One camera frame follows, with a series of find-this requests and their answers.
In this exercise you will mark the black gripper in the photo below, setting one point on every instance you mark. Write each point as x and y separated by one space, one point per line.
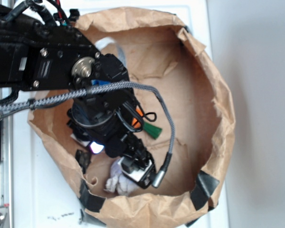
107 121

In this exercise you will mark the white paper ball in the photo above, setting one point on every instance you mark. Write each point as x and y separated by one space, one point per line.
118 183

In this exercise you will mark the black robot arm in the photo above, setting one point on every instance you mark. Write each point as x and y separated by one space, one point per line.
45 63

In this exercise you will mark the brown paper bag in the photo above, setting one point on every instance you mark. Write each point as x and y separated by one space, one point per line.
159 52

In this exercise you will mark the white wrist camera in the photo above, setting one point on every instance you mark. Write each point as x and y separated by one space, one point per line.
142 177

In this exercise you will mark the aluminium extrusion rail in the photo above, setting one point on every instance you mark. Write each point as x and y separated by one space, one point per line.
5 173

